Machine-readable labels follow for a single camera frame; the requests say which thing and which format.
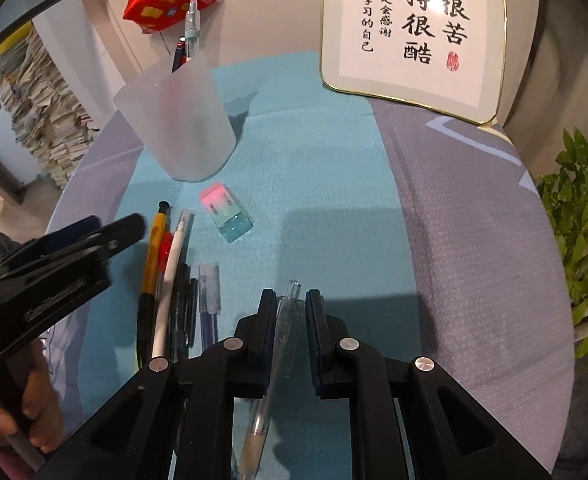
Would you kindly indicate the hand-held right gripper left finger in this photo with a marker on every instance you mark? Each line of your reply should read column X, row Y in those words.
column 269, row 322

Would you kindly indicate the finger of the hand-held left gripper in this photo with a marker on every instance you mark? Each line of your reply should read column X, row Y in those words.
column 64, row 237
column 119, row 235

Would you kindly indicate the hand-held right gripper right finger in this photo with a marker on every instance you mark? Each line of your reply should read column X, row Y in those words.
column 313, row 325

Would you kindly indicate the clear gel pen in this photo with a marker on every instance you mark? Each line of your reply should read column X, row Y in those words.
column 284, row 330

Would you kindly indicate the yellow black pen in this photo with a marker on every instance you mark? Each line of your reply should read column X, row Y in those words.
column 151, row 260

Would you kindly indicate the white pen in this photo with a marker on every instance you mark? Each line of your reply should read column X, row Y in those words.
column 174, row 265

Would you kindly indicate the clear blue capped pen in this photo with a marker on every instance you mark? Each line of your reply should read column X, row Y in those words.
column 209, row 300

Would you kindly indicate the frosted plastic pen cup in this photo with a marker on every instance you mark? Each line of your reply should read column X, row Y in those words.
column 184, row 125

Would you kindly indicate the person's left hand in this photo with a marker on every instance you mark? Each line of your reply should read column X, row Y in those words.
column 41, row 400

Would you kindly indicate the pink teal eraser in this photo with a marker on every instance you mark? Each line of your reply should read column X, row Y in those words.
column 224, row 210

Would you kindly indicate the tall stack of books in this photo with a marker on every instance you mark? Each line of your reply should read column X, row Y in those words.
column 44, row 110

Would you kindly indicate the red black pen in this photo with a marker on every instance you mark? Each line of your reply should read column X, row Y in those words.
column 179, row 52

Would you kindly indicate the yellow bag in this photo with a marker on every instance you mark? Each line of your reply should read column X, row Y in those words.
column 9, row 42

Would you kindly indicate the clear pale blue pen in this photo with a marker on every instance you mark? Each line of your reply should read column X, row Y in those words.
column 192, row 25

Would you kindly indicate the gold framed calligraphy sign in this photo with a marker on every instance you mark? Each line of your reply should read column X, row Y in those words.
column 414, row 80

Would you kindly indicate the green leafy plant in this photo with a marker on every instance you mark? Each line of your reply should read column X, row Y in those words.
column 579, row 210

